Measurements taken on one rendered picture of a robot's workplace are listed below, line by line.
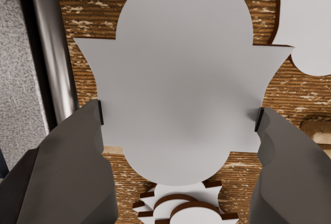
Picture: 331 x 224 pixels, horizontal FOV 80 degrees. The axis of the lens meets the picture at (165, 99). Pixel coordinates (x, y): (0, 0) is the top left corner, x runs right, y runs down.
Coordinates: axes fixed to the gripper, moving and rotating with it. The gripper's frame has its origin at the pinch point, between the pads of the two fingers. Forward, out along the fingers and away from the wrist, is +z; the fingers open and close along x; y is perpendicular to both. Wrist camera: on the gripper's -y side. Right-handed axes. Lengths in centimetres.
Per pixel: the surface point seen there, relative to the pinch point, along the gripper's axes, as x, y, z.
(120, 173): -7.2, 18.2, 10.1
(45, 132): -18.5, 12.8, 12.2
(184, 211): 2.3, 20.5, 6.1
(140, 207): -4.3, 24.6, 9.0
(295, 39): 11.5, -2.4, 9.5
